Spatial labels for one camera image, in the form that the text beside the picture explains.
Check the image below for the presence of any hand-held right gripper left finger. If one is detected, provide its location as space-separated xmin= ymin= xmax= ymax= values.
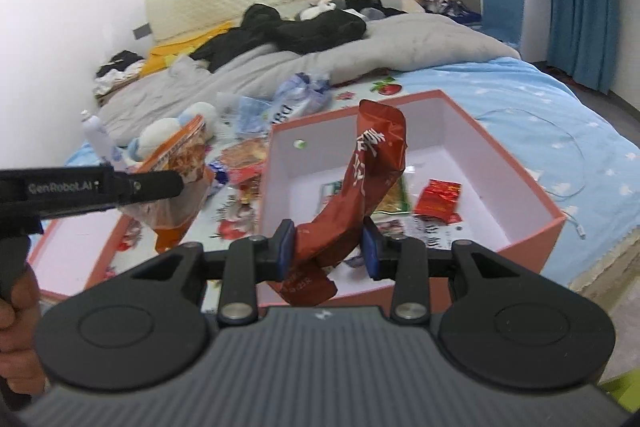
xmin=127 ymin=219 xmax=297 ymax=326

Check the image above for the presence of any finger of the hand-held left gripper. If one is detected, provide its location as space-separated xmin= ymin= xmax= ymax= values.
xmin=115 ymin=170 xmax=184 ymax=208

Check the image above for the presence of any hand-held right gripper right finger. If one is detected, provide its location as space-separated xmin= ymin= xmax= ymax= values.
xmin=361 ymin=217 xmax=506 ymax=323

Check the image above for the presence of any orange snack packet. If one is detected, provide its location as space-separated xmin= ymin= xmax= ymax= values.
xmin=132 ymin=114 xmax=216 ymax=254

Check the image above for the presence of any clear white label snack packet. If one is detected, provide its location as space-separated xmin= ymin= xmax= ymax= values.
xmin=380 ymin=213 xmax=467 ymax=254

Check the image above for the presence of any shallow pink box lid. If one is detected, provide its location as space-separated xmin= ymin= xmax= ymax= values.
xmin=27 ymin=202 xmax=232 ymax=304

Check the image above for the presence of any dark red snack packet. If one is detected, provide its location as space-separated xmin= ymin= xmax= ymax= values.
xmin=276 ymin=99 xmax=407 ymax=307

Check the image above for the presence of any small shiny red packet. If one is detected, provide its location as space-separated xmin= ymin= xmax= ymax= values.
xmin=414 ymin=179 xmax=464 ymax=226

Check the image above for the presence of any deep pink cardboard box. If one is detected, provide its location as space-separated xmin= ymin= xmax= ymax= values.
xmin=260 ymin=89 xmax=568 ymax=304

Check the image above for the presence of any person's left hand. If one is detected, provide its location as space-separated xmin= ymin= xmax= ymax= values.
xmin=0 ymin=264 xmax=52 ymax=401

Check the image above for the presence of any white blue plush toy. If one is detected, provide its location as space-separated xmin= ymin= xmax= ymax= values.
xmin=124 ymin=102 xmax=219 ymax=168

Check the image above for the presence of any blue white snack packet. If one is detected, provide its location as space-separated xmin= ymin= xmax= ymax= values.
xmin=207 ymin=159 xmax=232 ymax=186

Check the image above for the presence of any white spray bottle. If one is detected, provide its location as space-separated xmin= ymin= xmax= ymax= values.
xmin=81 ymin=109 xmax=119 ymax=166

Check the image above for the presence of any red picture snack packet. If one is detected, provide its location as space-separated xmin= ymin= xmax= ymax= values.
xmin=220 ymin=138 xmax=269 ymax=184

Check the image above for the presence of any clear blue print plastic bag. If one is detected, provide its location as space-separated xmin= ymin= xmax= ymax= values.
xmin=217 ymin=92 xmax=274 ymax=140

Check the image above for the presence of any black white clothes pile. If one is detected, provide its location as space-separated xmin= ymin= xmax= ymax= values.
xmin=94 ymin=50 xmax=149 ymax=88

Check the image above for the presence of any yellow cloth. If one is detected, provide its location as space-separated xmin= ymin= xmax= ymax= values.
xmin=139 ymin=22 xmax=237 ymax=78

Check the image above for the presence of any blue white plastic bag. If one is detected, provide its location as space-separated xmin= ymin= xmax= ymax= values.
xmin=271 ymin=72 xmax=332 ymax=124

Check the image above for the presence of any fruit printed cloth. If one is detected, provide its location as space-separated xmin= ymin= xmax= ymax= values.
xmin=65 ymin=76 xmax=407 ymax=308

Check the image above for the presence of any grey duvet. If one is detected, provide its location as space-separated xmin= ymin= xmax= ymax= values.
xmin=97 ymin=13 xmax=522 ymax=144

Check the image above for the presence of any black clothes heap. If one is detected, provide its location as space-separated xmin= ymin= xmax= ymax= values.
xmin=190 ymin=3 xmax=369 ymax=74

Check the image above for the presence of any blue bed sheet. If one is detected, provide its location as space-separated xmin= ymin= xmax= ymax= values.
xmin=65 ymin=56 xmax=640 ymax=294

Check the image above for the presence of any black white plush toy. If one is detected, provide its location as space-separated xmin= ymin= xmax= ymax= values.
xmin=299 ymin=0 xmax=347 ymax=21

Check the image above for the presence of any black grey clothes pile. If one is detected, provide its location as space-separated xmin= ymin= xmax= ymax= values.
xmin=345 ymin=0 xmax=409 ymax=20

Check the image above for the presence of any bedside table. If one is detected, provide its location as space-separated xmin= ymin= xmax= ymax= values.
xmin=399 ymin=0 xmax=482 ymax=16

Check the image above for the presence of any blue chair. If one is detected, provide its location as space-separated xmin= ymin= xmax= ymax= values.
xmin=481 ymin=0 xmax=527 ymax=54

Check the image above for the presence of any green object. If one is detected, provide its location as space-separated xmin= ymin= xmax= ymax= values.
xmin=597 ymin=369 xmax=640 ymax=414

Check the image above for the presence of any blue curtain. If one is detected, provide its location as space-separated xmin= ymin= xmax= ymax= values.
xmin=546 ymin=0 xmax=632 ymax=96

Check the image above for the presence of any white cable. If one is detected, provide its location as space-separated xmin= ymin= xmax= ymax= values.
xmin=472 ymin=107 xmax=589 ymax=241

